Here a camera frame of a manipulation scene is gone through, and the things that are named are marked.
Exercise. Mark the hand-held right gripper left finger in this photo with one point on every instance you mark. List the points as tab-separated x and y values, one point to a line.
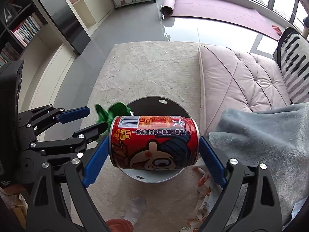
95	164

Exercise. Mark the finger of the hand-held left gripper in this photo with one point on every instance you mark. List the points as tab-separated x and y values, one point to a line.
74	113
82	135

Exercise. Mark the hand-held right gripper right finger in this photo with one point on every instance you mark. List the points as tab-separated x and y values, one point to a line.
212	162

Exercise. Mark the green snack wrapper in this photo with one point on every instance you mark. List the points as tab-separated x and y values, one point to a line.
113	112

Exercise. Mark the red drink can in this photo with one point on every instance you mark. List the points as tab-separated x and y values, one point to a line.
154	145

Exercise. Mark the grey round bin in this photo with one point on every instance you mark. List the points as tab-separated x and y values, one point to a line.
154	105

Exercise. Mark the white floral cloth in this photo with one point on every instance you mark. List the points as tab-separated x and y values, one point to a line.
202	198

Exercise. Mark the grey fleece blanket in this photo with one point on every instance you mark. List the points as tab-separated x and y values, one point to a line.
260	135

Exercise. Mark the white sock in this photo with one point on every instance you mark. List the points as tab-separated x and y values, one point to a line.
135	209

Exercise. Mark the orange slipper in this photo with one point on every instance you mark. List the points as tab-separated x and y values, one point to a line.
119	226

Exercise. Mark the brown cardboard box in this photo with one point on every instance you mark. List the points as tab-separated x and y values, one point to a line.
12	205

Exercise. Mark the pink quilted cushion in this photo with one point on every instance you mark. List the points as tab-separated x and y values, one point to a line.
241	82

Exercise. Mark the cream shaggy rug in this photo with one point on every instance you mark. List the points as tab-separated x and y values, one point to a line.
149	70

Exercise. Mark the row of books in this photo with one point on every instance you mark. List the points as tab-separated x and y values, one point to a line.
26	30

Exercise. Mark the black glossy cabinet door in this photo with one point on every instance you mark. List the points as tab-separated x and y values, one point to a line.
62	17

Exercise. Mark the white open shelf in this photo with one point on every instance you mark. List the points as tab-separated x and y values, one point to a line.
84	9

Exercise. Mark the black bookshelf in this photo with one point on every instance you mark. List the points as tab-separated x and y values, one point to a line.
21	2

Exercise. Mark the purple yoga mat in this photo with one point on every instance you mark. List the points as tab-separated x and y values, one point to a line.
217	9

